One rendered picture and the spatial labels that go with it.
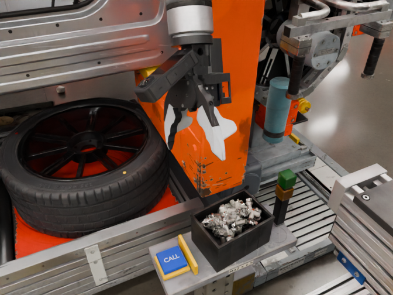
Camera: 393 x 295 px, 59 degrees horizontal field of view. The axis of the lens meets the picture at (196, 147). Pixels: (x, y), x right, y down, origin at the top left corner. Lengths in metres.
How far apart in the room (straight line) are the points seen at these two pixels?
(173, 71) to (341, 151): 1.85
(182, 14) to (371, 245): 0.63
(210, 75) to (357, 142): 1.92
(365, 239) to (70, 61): 1.05
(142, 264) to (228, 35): 0.90
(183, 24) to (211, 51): 0.07
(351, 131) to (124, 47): 1.68
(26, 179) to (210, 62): 0.90
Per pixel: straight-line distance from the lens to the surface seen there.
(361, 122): 2.65
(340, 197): 0.89
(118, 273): 1.38
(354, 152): 2.33
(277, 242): 1.13
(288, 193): 1.06
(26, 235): 1.49
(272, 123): 1.38
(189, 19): 0.57
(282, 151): 1.83
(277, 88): 1.30
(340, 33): 1.63
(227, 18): 0.84
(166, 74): 0.54
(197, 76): 0.57
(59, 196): 1.24
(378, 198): 0.80
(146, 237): 1.27
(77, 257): 1.25
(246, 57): 0.90
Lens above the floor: 1.33
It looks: 38 degrees down
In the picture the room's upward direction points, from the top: straight up
